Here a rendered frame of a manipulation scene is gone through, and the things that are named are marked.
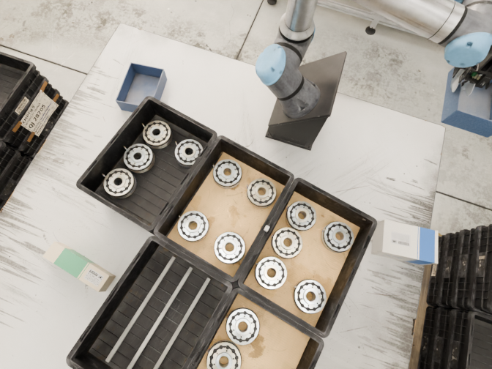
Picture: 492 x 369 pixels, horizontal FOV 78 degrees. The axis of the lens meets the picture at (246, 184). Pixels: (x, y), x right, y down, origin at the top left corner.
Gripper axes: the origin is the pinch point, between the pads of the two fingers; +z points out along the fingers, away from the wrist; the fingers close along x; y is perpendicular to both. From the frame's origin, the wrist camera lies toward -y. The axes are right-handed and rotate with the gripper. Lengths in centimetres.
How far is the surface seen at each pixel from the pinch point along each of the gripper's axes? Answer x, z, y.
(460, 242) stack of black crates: 49, 81, 18
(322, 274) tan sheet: -19, 27, 64
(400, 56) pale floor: 4, 113, -125
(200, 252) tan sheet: -59, 22, 72
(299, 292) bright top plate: -25, 23, 72
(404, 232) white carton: 6, 34, 38
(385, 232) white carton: -1, 33, 41
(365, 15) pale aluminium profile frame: -31, 96, -138
